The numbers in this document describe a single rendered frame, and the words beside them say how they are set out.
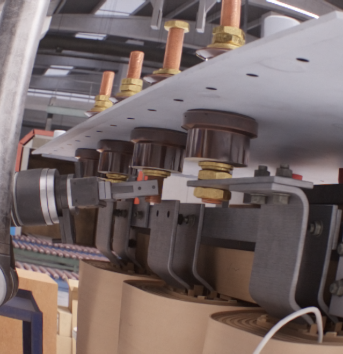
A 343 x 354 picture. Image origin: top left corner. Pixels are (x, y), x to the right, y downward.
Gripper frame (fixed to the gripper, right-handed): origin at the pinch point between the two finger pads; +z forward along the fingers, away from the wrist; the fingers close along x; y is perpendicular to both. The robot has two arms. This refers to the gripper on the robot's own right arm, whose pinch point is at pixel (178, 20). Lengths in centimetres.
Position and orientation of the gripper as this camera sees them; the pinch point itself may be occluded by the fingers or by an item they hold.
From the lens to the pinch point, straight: 129.5
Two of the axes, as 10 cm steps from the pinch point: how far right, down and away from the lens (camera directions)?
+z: -1.2, 9.9, -0.7
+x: -9.8, -1.1, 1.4
